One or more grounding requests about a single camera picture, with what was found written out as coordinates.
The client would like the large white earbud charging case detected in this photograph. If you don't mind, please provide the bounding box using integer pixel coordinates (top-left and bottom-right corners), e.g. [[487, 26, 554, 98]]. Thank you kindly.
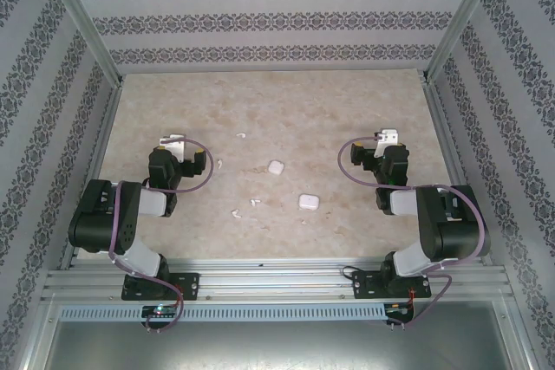
[[298, 192, 321, 212]]

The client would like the grey metal sheet panel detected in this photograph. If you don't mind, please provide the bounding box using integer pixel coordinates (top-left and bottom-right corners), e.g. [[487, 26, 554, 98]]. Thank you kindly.
[[41, 320, 528, 370]]

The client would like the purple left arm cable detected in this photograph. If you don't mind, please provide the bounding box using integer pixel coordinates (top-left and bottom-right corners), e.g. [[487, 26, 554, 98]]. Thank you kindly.
[[108, 138, 214, 331]]

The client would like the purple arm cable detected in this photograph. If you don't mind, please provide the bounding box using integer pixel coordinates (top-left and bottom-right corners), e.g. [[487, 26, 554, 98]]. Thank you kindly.
[[337, 137, 489, 330], [108, 138, 214, 331]]

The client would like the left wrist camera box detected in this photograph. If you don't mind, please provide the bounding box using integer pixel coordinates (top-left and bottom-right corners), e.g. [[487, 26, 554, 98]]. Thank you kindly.
[[159, 133, 186, 162]]

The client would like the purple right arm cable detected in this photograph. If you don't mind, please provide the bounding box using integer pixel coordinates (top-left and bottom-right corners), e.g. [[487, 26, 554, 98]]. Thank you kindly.
[[337, 137, 489, 330]]

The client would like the aluminium table side rail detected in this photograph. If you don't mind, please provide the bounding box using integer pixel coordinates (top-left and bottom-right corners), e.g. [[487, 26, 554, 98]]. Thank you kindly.
[[422, 79, 495, 265], [59, 79, 127, 270]]

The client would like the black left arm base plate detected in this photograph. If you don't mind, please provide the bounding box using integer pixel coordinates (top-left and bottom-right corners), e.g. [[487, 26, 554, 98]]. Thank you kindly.
[[121, 272, 201, 302]]

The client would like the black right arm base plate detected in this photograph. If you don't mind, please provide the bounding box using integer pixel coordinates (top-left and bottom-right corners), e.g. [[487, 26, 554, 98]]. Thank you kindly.
[[351, 269, 433, 301]]

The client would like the aluminium mounting rail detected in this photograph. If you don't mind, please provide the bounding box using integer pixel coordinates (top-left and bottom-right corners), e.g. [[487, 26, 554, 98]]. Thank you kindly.
[[42, 256, 508, 304]]

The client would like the aluminium frame corner post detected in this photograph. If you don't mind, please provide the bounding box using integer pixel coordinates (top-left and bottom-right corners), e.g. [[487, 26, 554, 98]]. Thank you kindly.
[[420, 0, 508, 85], [32, 0, 125, 88]]

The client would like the grey slotted cable duct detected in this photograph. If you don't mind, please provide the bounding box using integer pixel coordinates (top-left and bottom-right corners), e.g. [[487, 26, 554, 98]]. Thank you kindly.
[[58, 303, 387, 322]]

